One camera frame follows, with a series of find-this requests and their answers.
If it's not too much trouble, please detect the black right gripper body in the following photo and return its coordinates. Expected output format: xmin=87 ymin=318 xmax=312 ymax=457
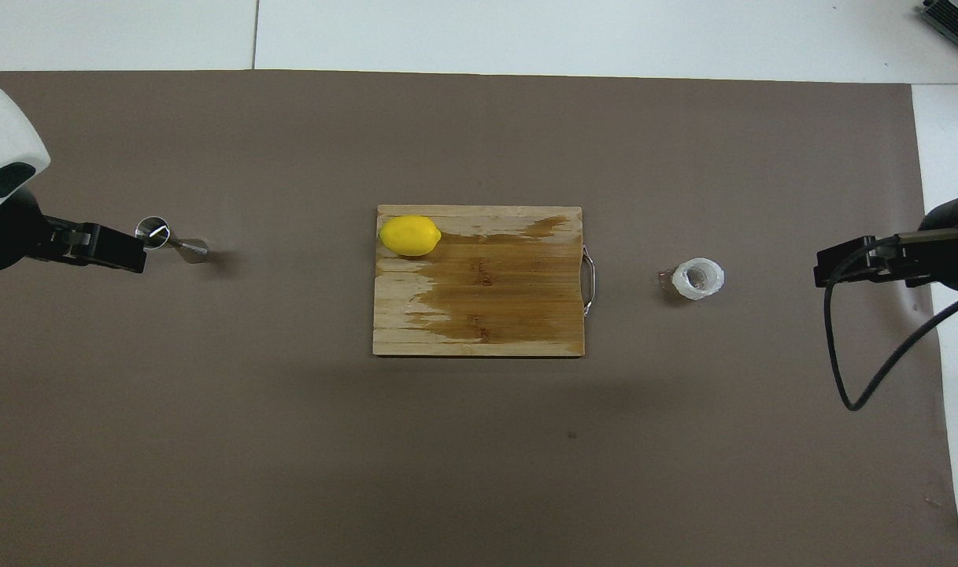
xmin=917 ymin=191 xmax=958 ymax=292

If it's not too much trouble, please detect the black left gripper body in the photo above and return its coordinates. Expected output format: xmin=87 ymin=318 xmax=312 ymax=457
xmin=0 ymin=187 xmax=55 ymax=275

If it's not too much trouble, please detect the steel double jigger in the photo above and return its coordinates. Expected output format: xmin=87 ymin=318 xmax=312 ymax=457
xmin=135 ymin=217 xmax=209 ymax=264

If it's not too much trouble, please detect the brown table mat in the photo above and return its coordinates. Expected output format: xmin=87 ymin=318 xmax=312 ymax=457
xmin=0 ymin=69 xmax=958 ymax=567

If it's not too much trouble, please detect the yellow lemon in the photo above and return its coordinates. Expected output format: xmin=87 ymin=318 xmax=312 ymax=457
xmin=378 ymin=214 xmax=442 ymax=258

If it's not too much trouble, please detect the wooden cutting board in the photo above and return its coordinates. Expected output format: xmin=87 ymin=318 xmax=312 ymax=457
xmin=372 ymin=205 xmax=597 ymax=359

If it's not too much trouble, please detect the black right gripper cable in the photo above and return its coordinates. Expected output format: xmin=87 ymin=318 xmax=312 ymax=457
xmin=822 ymin=228 xmax=958 ymax=413

